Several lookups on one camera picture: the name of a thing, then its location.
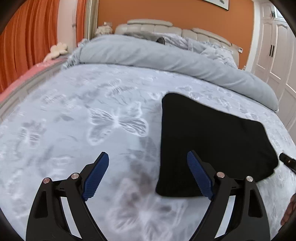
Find orange curtain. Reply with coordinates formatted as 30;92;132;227
1;1;86;92

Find beige padded headboard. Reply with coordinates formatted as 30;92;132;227
115;19;239;67

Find butterfly print bed sheet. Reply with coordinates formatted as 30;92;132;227
1;64;295;240

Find white fluffy bedside lamp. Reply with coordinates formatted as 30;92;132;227
94;25;113;37

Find cream flower plush pillow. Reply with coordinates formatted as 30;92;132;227
43;42;68;62

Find white panelled wardrobe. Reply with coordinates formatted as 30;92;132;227
252;1;295;137

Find black pants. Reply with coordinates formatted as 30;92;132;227
156;93;278;197

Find pink bench cushion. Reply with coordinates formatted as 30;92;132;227
1;57;66;102

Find grey rolled duvet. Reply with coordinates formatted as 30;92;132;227
63;35;278;111

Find white drawer window bench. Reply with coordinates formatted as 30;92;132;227
1;64;61;123

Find framed feather wall painting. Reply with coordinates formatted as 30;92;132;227
204;0;229;11

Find butterfly print pillow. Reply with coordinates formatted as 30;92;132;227
157;34;238;69

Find right hand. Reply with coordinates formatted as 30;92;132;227
280;193;296;225

